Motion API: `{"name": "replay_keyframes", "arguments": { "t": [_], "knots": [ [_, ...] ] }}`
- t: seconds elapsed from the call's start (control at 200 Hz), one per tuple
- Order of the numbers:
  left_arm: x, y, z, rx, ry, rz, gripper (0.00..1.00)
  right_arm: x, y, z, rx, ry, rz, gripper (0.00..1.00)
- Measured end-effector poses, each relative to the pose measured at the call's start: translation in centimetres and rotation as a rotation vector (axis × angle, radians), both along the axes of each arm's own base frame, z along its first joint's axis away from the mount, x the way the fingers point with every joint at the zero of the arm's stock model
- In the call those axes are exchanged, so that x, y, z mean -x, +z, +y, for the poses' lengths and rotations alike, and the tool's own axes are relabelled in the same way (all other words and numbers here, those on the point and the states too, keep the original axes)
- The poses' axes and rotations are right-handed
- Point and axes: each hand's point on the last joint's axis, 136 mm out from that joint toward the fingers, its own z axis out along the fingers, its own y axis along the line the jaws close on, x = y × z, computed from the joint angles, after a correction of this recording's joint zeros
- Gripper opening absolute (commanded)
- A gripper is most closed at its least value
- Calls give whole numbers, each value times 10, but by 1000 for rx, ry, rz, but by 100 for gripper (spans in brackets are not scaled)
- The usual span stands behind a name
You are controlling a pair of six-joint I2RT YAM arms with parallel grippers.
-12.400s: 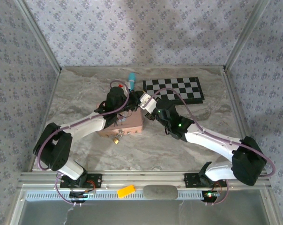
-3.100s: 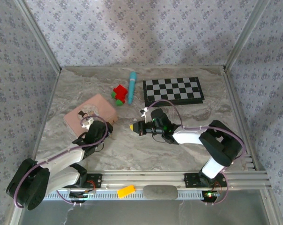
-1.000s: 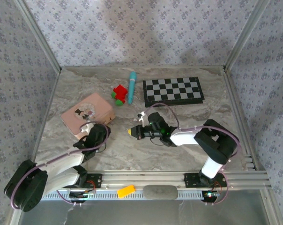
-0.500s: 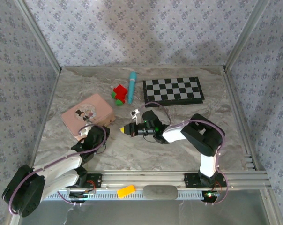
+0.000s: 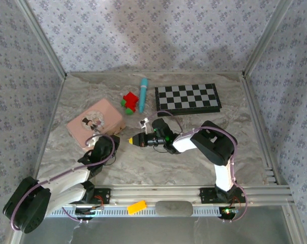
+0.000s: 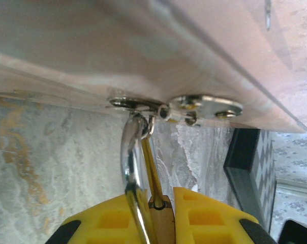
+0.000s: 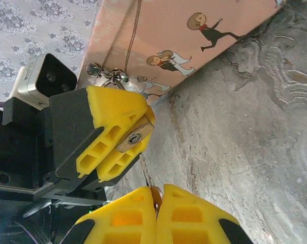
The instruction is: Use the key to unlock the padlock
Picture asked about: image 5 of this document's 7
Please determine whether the pink box with cartoon picture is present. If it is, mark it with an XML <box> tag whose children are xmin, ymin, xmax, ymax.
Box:
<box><xmin>67</xmin><ymin>98</ymin><xmax>127</xmax><ymax>148</ymax></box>

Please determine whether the red green block toy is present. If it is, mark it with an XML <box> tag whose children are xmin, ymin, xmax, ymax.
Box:
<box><xmin>120</xmin><ymin>91</ymin><xmax>140</xmax><ymax>115</ymax></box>

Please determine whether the teal marker pen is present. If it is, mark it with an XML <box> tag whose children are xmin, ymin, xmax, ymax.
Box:
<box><xmin>138</xmin><ymin>77</ymin><xmax>149</xmax><ymax>114</ymax></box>

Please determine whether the black white folding chessboard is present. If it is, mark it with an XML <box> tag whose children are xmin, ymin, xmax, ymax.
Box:
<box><xmin>154</xmin><ymin>83</ymin><xmax>222</xmax><ymax>116</ymax></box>

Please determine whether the yellow plastic block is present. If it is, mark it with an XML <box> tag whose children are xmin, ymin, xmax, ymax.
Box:
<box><xmin>127</xmin><ymin>200</ymin><xmax>148</xmax><ymax>216</ymax></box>

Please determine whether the black round controller board plate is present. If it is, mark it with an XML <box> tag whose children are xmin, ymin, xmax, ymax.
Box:
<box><xmin>75</xmin><ymin>206</ymin><xmax>100</xmax><ymax>223</ymax></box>
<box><xmin>218</xmin><ymin>206</ymin><xmax>237</xmax><ymax>222</ymax></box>

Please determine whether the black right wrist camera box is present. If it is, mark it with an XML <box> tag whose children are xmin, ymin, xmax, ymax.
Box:
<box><xmin>151</xmin><ymin>118</ymin><xmax>172</xmax><ymax>137</ymax></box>

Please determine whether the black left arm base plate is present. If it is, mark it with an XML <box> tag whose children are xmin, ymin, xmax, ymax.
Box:
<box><xmin>85</xmin><ymin>187</ymin><xmax>111</xmax><ymax>205</ymax></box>

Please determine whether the aluminium frame rail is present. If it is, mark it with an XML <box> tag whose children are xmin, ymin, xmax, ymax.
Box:
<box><xmin>92</xmin><ymin>185</ymin><xmax>295</xmax><ymax>206</ymax></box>

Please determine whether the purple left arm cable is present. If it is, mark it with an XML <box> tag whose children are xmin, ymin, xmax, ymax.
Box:
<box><xmin>11</xmin><ymin>134</ymin><xmax>116</xmax><ymax>231</ymax></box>

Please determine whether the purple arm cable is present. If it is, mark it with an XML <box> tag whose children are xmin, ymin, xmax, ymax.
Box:
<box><xmin>11</xmin><ymin>134</ymin><xmax>116</xmax><ymax>231</ymax></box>
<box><xmin>146</xmin><ymin>110</ymin><xmax>247</xmax><ymax>224</ymax></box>

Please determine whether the white slotted cable duct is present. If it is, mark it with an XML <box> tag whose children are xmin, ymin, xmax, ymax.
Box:
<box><xmin>45</xmin><ymin>207</ymin><xmax>236</xmax><ymax>219</ymax></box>

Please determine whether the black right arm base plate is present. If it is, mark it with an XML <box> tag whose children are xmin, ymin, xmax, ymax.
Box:
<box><xmin>199</xmin><ymin>187</ymin><xmax>247</xmax><ymax>204</ymax></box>

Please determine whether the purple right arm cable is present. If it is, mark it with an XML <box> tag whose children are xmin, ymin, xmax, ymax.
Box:
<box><xmin>146</xmin><ymin>110</ymin><xmax>247</xmax><ymax>224</ymax></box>

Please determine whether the aluminium frame post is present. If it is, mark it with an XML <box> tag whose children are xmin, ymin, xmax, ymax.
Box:
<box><xmin>15</xmin><ymin>0</ymin><xmax>68</xmax><ymax>78</ymax></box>
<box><xmin>242</xmin><ymin>0</ymin><xmax>294</xmax><ymax>77</ymax></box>

